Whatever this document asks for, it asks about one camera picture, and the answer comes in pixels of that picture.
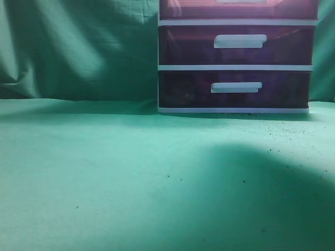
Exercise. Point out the dark middle drawer white handle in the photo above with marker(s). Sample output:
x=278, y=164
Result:
x=236, y=45

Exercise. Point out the dark bottom drawer white handle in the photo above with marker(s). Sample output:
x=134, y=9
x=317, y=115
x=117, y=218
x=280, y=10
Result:
x=236, y=89

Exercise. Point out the white frame drawer cabinet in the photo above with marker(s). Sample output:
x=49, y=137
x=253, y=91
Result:
x=234, y=22

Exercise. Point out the green cloth table cover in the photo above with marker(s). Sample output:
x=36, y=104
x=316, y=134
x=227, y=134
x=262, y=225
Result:
x=84, y=175

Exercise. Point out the green cloth backdrop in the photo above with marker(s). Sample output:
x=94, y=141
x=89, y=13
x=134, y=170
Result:
x=79, y=50

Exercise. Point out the translucent top drawer white handle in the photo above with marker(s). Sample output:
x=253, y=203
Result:
x=238, y=9

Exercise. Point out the dark drawer white handle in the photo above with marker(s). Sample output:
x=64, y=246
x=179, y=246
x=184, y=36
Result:
x=236, y=45
x=236, y=89

